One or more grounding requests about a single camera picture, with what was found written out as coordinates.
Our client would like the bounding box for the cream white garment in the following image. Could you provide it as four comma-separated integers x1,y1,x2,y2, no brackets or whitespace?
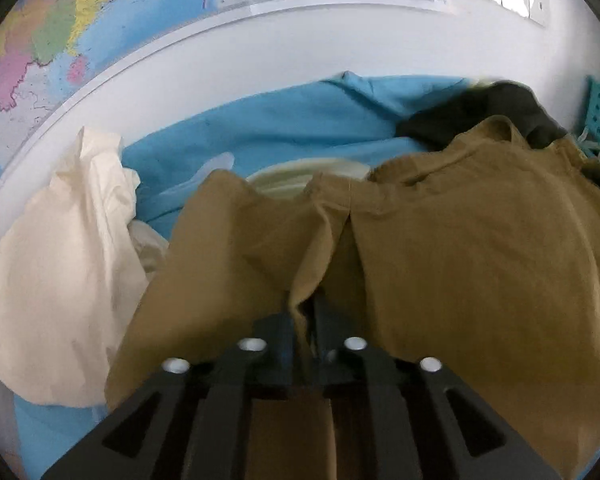
0,129,169,408

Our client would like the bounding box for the black garment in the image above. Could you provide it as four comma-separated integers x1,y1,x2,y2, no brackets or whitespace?
395,81,567,151

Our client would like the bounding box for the blue bed sheet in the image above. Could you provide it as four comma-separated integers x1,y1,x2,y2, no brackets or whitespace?
11,70,481,480

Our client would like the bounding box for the mustard brown shirt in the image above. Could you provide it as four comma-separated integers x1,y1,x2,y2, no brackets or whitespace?
106,117,600,479

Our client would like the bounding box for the white wall socket left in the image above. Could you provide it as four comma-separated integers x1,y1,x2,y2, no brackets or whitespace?
529,0,550,27

